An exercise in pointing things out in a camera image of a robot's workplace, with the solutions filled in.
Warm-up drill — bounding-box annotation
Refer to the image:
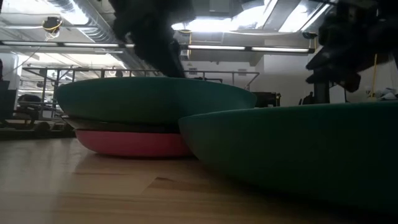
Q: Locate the grey wire dish rack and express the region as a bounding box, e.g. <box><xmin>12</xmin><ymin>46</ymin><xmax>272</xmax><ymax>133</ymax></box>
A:
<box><xmin>21</xmin><ymin>65</ymin><xmax>261</xmax><ymax>122</ymax></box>

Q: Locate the long ceiling light bar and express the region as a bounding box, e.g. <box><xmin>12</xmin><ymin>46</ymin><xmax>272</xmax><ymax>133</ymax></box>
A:
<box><xmin>0</xmin><ymin>39</ymin><xmax>315</xmax><ymax>54</ymax></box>

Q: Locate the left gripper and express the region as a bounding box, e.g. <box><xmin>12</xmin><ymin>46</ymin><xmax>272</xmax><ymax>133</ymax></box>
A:
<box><xmin>111</xmin><ymin>12</ymin><xmax>196</xmax><ymax>78</ymax></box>

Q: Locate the long yellow cable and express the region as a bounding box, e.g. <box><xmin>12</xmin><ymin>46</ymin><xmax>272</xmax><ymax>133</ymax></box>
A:
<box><xmin>371</xmin><ymin>54</ymin><xmax>378</xmax><ymax>99</ymax></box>

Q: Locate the black yellow cable reel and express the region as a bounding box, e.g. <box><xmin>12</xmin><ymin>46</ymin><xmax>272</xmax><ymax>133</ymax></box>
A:
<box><xmin>42</xmin><ymin>17</ymin><xmax>63</xmax><ymax>41</ymax></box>

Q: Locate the dark brown plate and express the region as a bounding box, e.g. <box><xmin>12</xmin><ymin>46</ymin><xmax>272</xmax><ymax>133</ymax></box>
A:
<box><xmin>62</xmin><ymin>116</ymin><xmax>181</xmax><ymax>134</ymax></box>

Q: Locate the large green foreground bowl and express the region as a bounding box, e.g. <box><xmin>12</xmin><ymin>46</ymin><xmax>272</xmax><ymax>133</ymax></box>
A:
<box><xmin>178</xmin><ymin>101</ymin><xmax>398</xmax><ymax>215</ymax></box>

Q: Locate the green plastic plate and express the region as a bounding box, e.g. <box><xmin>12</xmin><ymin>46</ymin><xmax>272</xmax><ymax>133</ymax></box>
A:
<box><xmin>55</xmin><ymin>77</ymin><xmax>257</xmax><ymax>125</ymax></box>

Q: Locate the black desk monitor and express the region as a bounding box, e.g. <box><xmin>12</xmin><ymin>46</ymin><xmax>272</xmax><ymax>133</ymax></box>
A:
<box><xmin>0</xmin><ymin>80</ymin><xmax>18</xmax><ymax>121</ymax></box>

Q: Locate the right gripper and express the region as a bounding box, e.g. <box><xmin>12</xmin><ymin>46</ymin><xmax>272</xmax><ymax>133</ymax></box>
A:
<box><xmin>306</xmin><ymin>12</ymin><xmax>398</xmax><ymax>93</ymax></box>

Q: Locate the black equipment box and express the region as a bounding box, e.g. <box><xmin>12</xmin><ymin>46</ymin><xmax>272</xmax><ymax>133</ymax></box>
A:
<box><xmin>252</xmin><ymin>91</ymin><xmax>281</xmax><ymax>108</ymax></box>

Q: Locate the black office chair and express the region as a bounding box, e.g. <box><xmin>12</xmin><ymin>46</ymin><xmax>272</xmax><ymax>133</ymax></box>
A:
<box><xmin>298</xmin><ymin>91</ymin><xmax>315</xmax><ymax>106</ymax></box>

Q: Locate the pink plastic plate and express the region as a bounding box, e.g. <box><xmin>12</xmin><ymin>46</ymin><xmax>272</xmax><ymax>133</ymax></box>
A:
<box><xmin>75</xmin><ymin>129</ymin><xmax>193</xmax><ymax>157</ymax></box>

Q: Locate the thin yellow hanging cord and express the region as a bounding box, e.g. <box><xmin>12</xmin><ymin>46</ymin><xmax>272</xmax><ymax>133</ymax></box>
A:
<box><xmin>179</xmin><ymin>29</ymin><xmax>193</xmax><ymax>58</ymax></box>

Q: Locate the silver ventilation duct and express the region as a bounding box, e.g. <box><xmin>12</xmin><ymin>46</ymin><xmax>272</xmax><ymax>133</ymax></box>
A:
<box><xmin>46</xmin><ymin>0</ymin><xmax>119</xmax><ymax>44</ymax></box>

